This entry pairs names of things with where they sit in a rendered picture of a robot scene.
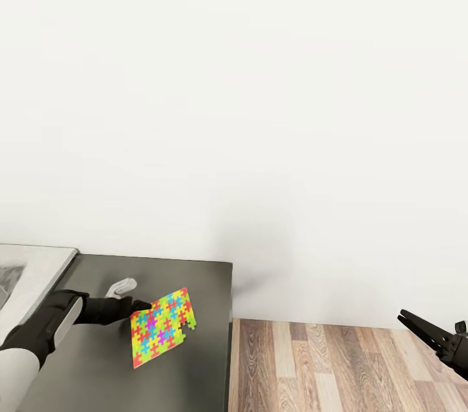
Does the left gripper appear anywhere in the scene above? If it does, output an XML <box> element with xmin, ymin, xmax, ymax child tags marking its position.
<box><xmin>92</xmin><ymin>296</ymin><xmax>152</xmax><ymax>326</ymax></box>

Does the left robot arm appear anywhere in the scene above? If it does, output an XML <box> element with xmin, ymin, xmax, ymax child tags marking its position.
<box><xmin>0</xmin><ymin>278</ymin><xmax>152</xmax><ymax>412</ymax></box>

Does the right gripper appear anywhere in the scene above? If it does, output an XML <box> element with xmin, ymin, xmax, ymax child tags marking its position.
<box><xmin>397</xmin><ymin>309</ymin><xmax>468</xmax><ymax>382</ymax></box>

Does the jigsaw puzzle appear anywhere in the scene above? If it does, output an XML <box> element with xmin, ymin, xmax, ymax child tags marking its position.
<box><xmin>131</xmin><ymin>288</ymin><xmax>196</xmax><ymax>368</ymax></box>

